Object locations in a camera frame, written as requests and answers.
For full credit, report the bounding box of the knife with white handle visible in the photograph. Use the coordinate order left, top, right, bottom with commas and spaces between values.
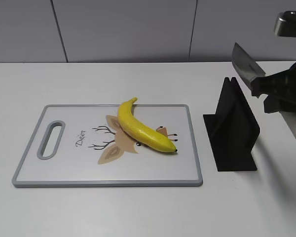
231, 43, 296, 139

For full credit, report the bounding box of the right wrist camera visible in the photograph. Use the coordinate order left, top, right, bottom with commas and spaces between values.
274, 10, 296, 38

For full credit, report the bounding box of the grey-rimmed deer cutting board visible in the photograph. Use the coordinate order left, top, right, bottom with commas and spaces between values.
12, 104, 203, 188

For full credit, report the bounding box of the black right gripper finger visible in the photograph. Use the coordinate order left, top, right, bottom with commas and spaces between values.
263, 92, 296, 114
251, 70, 296, 98

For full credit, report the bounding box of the black knife stand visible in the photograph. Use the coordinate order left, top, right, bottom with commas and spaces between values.
203, 77, 260, 171

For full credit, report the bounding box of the yellow plastic banana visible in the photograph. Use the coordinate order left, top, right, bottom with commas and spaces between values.
117, 97, 177, 153

